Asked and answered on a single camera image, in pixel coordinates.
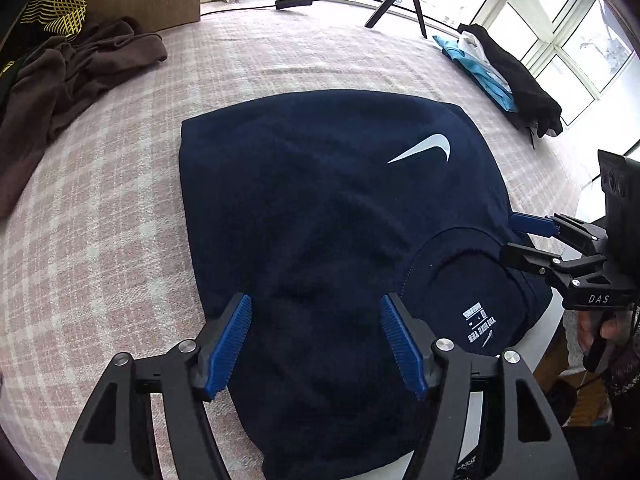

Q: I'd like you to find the person's right forearm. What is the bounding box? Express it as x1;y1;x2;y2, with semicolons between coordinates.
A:
597;347;640;421

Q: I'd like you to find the person's right hand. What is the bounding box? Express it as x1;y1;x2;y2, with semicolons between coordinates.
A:
575;307;636;356

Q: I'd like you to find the pink plaid blanket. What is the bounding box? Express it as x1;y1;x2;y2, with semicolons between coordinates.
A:
0;7;591;480

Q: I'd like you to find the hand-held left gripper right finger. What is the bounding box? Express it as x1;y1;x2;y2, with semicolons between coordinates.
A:
381;292;581;480

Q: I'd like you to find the brown garment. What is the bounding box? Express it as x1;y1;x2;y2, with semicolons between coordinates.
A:
0;16;169;221

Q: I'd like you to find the white folded garment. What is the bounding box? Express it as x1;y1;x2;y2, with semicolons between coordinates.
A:
457;30;507;83

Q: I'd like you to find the black folded garment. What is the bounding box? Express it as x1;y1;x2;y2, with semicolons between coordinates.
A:
457;24;565;138

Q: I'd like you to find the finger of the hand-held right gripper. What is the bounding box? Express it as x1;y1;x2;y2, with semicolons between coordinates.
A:
500;242;608;288
511;211;608;243

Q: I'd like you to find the navy blue t-shirt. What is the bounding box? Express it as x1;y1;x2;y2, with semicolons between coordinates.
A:
179;89;555;480

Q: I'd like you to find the black mini tripod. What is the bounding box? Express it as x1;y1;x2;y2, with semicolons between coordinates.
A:
365;0;429;40

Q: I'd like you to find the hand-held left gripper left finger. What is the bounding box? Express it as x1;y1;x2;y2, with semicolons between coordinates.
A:
56;292;253;480

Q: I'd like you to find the black yellow patterned garment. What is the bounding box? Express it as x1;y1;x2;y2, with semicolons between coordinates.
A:
0;0;88;93

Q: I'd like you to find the light blue folded garment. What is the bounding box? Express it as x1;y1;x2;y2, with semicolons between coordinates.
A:
432;35;518;113

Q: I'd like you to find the person's black tweed jacket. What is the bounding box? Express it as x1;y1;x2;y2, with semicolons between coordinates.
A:
547;380;640;480

